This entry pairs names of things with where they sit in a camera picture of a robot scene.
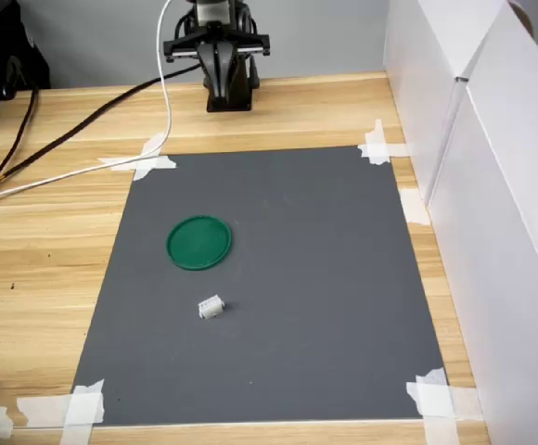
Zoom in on small white plastic terminal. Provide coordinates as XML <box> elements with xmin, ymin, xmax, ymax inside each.
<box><xmin>198</xmin><ymin>295</ymin><xmax>226</xmax><ymax>322</ymax></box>

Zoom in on round green lid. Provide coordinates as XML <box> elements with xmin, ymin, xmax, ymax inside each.
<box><xmin>165</xmin><ymin>214</ymin><xmax>233</xmax><ymax>273</ymax></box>

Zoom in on black device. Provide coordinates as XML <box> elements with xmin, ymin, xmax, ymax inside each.
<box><xmin>0</xmin><ymin>0</ymin><xmax>51</xmax><ymax>124</ymax></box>

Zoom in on white partition panel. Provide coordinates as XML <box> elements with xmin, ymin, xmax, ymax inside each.
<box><xmin>382</xmin><ymin>0</ymin><xmax>514</xmax><ymax>208</ymax></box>
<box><xmin>429</xmin><ymin>0</ymin><xmax>538</xmax><ymax>445</ymax></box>

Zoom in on dark grey mat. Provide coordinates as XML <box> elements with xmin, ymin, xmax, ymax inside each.
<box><xmin>71</xmin><ymin>146</ymin><xmax>451</xmax><ymax>427</ymax></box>

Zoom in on brown round object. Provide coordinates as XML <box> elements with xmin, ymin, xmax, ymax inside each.
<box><xmin>508</xmin><ymin>0</ymin><xmax>535</xmax><ymax>39</ymax></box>

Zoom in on white camera cable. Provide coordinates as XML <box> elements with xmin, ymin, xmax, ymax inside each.
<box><xmin>0</xmin><ymin>0</ymin><xmax>173</xmax><ymax>208</ymax></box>

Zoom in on white gripper camera box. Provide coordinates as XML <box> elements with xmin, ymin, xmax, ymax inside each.
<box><xmin>193</xmin><ymin>0</ymin><xmax>233</xmax><ymax>23</ymax></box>

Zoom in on thick black cable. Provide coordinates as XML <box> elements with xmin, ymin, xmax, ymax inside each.
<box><xmin>0</xmin><ymin>63</ymin><xmax>204</xmax><ymax>198</ymax></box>

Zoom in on thin black cable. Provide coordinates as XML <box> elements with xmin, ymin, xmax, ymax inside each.
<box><xmin>0</xmin><ymin>86</ymin><xmax>39</xmax><ymax>191</ymax></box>

